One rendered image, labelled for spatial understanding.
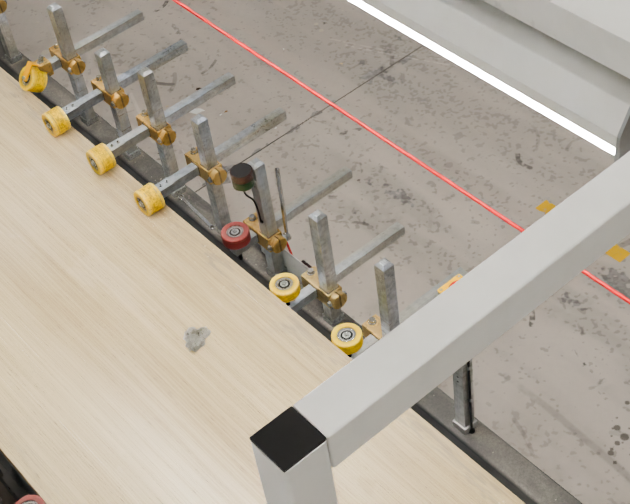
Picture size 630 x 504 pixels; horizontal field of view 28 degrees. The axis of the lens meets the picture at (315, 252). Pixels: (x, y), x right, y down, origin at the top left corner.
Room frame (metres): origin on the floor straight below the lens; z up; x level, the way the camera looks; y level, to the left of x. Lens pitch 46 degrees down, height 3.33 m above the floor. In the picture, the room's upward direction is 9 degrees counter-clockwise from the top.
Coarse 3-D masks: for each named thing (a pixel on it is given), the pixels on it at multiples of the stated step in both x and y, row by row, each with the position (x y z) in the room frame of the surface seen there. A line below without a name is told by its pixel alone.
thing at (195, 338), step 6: (186, 330) 2.14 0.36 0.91; (192, 330) 2.14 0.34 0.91; (198, 330) 2.14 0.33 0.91; (204, 330) 2.13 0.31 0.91; (186, 336) 2.12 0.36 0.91; (192, 336) 2.11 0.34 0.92; (198, 336) 2.11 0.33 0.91; (204, 336) 2.11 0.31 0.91; (186, 342) 2.10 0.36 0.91; (192, 342) 2.09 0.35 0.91; (198, 342) 2.10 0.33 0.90; (204, 342) 2.09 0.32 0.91; (192, 348) 2.07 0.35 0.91; (198, 348) 2.08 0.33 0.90
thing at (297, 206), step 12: (348, 168) 2.70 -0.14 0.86; (324, 180) 2.67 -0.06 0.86; (336, 180) 2.66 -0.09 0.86; (348, 180) 2.68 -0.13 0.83; (312, 192) 2.62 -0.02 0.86; (324, 192) 2.63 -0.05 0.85; (288, 204) 2.59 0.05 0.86; (300, 204) 2.58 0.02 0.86; (312, 204) 2.60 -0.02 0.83; (276, 216) 2.55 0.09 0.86; (288, 216) 2.55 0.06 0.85; (252, 240) 2.48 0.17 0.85; (240, 252) 2.45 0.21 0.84
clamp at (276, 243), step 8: (256, 216) 2.55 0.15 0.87; (248, 224) 2.53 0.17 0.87; (256, 224) 2.52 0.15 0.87; (256, 232) 2.49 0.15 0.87; (280, 232) 2.48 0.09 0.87; (264, 240) 2.46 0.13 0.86; (272, 240) 2.45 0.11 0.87; (280, 240) 2.45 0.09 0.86; (272, 248) 2.44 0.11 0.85; (280, 248) 2.45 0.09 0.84
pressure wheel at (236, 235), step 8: (232, 224) 2.50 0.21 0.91; (240, 224) 2.49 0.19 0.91; (224, 232) 2.47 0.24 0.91; (232, 232) 2.47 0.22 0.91; (240, 232) 2.47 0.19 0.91; (248, 232) 2.46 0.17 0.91; (224, 240) 2.45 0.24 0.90; (232, 240) 2.44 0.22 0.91; (240, 240) 2.43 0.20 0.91; (248, 240) 2.45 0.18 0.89; (232, 248) 2.43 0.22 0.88; (240, 248) 2.43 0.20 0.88; (240, 256) 2.47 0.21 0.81
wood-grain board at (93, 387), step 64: (0, 128) 3.10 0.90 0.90; (0, 192) 2.80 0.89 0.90; (64, 192) 2.75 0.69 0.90; (128, 192) 2.71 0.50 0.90; (0, 256) 2.53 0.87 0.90; (64, 256) 2.49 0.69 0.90; (128, 256) 2.45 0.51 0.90; (192, 256) 2.41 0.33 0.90; (0, 320) 2.29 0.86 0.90; (64, 320) 2.25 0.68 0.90; (128, 320) 2.21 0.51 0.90; (192, 320) 2.18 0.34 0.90; (256, 320) 2.14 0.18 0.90; (0, 384) 2.07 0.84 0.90; (64, 384) 2.03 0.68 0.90; (128, 384) 2.00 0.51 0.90; (192, 384) 1.97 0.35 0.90; (256, 384) 1.93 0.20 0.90; (0, 448) 1.87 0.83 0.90; (64, 448) 1.84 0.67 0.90; (128, 448) 1.80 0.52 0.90; (192, 448) 1.77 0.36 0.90; (384, 448) 1.68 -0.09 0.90; (448, 448) 1.66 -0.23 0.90
